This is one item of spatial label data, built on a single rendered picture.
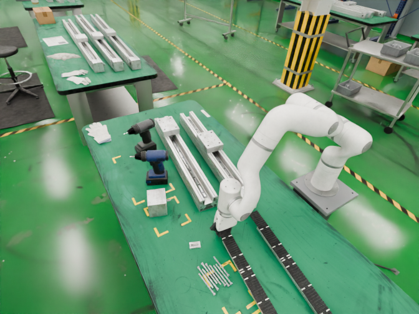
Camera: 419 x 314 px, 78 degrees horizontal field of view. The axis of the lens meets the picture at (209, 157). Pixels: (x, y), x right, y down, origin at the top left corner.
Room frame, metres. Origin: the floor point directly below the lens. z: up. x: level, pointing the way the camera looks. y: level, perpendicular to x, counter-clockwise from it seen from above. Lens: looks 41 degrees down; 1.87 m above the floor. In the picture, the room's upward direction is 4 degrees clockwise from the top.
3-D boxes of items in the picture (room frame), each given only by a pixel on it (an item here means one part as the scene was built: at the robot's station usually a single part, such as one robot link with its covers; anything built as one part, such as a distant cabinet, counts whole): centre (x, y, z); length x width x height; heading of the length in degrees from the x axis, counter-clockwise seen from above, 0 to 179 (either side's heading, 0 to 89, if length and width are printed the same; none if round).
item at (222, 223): (0.69, -0.09, 0.93); 0.10 x 0.07 x 0.11; 118
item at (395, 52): (3.39, -2.14, 0.50); 1.03 x 0.55 x 1.01; 46
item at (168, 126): (1.42, 0.29, 0.87); 0.16 x 0.11 x 0.07; 28
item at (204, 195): (1.20, 0.17, 0.82); 0.80 x 0.10 x 0.09; 28
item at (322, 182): (1.05, -0.65, 0.90); 0.19 x 0.19 x 0.18
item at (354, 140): (1.03, -0.67, 1.11); 0.19 x 0.12 x 0.24; 33
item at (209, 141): (1.28, 0.01, 0.87); 0.16 x 0.11 x 0.07; 28
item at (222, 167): (1.28, 0.01, 0.82); 0.80 x 0.10 x 0.09; 28
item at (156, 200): (0.83, 0.24, 0.83); 0.11 x 0.10 x 0.10; 105
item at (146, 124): (1.25, 0.43, 0.89); 0.20 x 0.08 x 0.22; 136
